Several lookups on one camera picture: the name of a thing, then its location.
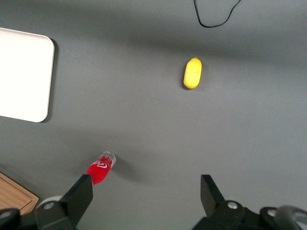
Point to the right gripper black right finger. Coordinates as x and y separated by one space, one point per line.
220 210

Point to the yellow lemon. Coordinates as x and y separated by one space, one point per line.
192 73

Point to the red soda can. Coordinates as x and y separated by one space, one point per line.
99 169

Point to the wooden cutting board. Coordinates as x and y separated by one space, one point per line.
13 194

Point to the white rectangular tray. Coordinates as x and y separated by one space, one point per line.
24 76

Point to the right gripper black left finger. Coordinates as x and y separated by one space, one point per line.
72 203

